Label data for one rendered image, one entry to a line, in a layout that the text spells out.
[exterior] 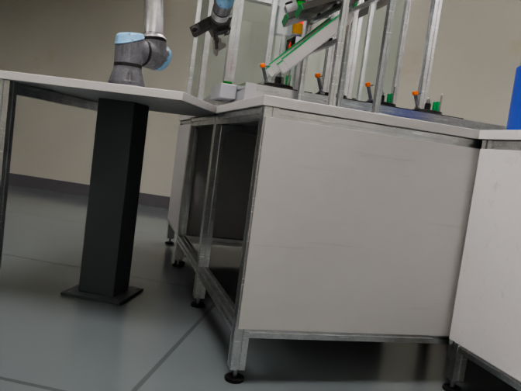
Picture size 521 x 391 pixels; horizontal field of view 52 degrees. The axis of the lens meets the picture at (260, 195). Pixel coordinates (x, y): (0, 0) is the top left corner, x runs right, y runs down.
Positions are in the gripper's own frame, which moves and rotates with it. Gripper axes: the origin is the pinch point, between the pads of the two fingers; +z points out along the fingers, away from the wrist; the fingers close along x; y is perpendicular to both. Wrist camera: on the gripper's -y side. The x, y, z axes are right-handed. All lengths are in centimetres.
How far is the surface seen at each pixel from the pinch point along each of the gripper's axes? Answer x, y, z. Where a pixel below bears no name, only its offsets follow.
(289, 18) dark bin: -25, 14, -50
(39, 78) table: -12, -75, -33
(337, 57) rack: -49, 16, -63
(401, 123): -80, 18, -75
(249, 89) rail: -36.9, -2.6, -26.2
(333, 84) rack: -57, 12, -60
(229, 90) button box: -29.5, -5.0, -12.6
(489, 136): -95, 43, -78
